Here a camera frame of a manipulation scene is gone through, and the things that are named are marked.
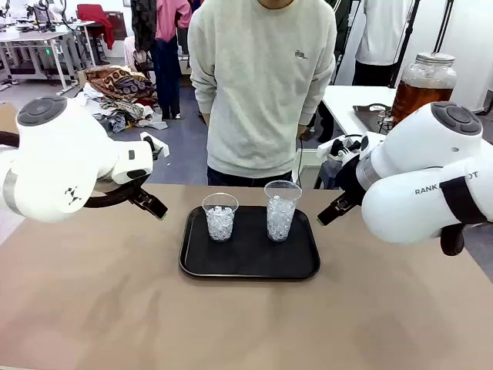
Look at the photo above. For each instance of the glass tea dispenser jar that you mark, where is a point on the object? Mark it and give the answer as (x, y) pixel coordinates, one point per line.
(423, 77)

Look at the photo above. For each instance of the navy hanging trousers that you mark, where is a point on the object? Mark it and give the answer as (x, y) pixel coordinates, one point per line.
(165, 77)

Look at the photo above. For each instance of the short clear cup with ice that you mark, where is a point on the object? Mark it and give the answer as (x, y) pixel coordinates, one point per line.
(220, 223)

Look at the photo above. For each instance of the dark patterned hanging jacket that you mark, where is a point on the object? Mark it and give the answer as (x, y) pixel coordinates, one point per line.
(142, 23)

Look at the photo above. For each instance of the black plastic serving tray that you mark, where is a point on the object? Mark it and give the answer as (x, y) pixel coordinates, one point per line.
(250, 258)

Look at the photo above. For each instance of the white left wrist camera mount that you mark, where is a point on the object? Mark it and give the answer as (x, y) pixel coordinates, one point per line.
(163, 150)

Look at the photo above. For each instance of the white background workbench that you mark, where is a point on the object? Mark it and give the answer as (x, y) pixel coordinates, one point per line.
(31, 38)

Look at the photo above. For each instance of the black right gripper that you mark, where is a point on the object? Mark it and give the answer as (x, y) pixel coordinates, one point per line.
(350, 175)

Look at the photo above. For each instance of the tall clear plastic cup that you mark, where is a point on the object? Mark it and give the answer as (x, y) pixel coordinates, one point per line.
(281, 219)

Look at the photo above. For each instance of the brown cardboard box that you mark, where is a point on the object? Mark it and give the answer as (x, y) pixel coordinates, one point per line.
(5, 115)

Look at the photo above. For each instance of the red cloth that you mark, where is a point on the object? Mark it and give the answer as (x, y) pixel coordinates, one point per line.
(96, 19)

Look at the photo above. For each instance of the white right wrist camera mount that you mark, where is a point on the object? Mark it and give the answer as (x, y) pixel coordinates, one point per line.
(327, 148)

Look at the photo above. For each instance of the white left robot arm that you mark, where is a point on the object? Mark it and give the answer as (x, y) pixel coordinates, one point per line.
(58, 154)

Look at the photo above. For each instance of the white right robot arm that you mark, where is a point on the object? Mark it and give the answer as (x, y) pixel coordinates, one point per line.
(423, 146)

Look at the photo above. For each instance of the background person in white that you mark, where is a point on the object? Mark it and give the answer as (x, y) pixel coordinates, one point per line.
(377, 31)

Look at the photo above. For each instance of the black tripod leg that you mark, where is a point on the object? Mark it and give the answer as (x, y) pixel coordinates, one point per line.
(443, 27)
(404, 42)

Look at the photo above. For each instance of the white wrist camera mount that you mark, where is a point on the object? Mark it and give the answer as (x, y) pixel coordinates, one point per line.
(327, 148)
(163, 150)

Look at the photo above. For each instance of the person in cream sweater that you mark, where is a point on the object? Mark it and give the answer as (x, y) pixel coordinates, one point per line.
(262, 96)

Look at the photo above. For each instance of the patterned cloth pile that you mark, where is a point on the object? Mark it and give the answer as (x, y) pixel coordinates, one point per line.
(115, 81)

